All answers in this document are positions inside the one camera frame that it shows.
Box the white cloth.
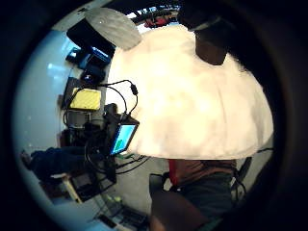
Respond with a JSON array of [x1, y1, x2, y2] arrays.
[[107, 24, 274, 161]]

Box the red object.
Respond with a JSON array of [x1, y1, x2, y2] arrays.
[[143, 16, 169, 29]]

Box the blue device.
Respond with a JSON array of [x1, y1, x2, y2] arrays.
[[65, 46, 112, 84]]

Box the small monitor with blue screen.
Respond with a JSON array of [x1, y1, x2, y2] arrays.
[[110, 117, 141, 157]]

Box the black monitor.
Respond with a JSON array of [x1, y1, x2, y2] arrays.
[[65, 18, 116, 59]]

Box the yellow box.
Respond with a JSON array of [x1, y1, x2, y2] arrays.
[[68, 88, 102, 112]]

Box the the person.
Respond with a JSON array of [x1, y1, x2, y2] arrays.
[[149, 158, 240, 231]]

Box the black power strip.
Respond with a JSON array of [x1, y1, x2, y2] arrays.
[[95, 205, 150, 230]]

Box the white stool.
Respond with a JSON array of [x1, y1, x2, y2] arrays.
[[49, 172, 85, 204]]

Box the black cable with ferrite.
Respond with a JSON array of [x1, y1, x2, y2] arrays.
[[95, 79, 140, 118]]

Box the black camera rig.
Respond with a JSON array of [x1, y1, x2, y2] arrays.
[[62, 103, 119, 184]]

